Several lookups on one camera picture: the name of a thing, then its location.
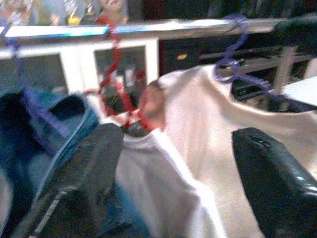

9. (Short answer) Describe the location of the cream white shirt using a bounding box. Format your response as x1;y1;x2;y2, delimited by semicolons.
141;64;317;238

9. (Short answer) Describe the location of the metal clothes rack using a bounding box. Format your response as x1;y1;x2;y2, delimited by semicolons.
0;14;317;48

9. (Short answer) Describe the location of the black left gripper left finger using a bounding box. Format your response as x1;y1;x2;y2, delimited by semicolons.
17;123;124;238

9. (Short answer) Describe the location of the red clothes hanger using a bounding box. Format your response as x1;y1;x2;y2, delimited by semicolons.
84;22;159;132

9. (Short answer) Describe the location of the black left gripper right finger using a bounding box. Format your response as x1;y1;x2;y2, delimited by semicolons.
232;127;317;238

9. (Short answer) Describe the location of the white work table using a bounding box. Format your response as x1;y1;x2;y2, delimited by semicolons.
282;75;317;105

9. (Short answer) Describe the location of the purple clothes hanger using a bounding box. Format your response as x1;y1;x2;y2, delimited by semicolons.
2;29;72;154
212;13;317;112

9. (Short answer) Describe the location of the blue denim jacket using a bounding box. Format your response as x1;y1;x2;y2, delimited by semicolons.
0;91;149;238

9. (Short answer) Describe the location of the white t-shirt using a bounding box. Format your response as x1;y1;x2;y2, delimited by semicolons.
99;128;226;238

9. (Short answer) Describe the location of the white glass door cabinet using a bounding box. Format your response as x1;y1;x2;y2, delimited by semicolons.
0;37;159;100

